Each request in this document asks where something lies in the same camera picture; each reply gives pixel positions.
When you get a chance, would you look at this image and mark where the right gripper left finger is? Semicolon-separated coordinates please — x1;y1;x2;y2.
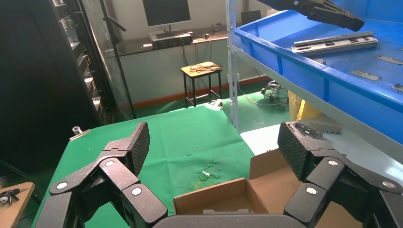
34;121;168;228

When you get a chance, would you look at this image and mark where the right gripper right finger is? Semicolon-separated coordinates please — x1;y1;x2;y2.
277;121;403;228

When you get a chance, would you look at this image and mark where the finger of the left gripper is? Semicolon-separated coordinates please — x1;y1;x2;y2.
258;0;365;32
315;0;349;14

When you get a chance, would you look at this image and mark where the metal I/O shield plate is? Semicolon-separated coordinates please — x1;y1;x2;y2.
293;30;374;48
291;38;378;58

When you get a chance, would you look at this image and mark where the brown open cardboard box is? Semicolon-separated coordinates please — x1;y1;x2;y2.
173;148;363;228

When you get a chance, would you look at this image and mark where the blue plastic tray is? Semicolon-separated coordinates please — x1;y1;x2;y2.
234;0;403;146

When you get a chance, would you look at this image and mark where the small black box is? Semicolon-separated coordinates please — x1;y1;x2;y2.
240;10;262;25

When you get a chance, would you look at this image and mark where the silver binder clip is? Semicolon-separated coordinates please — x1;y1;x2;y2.
69;125;92;142

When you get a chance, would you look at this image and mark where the yellow bag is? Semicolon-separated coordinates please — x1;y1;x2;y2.
288;90;322;122

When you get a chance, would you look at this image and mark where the green cloth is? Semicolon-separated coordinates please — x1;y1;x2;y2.
31;105;256;228

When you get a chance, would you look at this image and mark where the black wheeled base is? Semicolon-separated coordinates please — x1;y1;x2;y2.
260;80;288;102

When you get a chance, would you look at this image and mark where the perforated metal shelf upright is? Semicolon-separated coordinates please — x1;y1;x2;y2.
225;0;240;130

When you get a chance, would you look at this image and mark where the brown wooden board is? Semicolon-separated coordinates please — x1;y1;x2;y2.
0;181;36;228

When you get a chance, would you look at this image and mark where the black server rack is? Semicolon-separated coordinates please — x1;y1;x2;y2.
0;0;106;177

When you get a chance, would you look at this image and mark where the wooden top black stool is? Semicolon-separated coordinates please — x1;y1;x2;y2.
181;61;223;109

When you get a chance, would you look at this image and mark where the dark brown desk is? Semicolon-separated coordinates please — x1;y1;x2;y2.
115;27;234;57

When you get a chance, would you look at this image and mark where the black rack device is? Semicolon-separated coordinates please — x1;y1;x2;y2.
149;30;193;50

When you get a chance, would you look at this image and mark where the black computer monitor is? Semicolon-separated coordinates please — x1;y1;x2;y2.
142;0;192;28

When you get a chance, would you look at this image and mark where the black cable coil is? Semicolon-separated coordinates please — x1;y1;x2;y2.
188;62;222;73

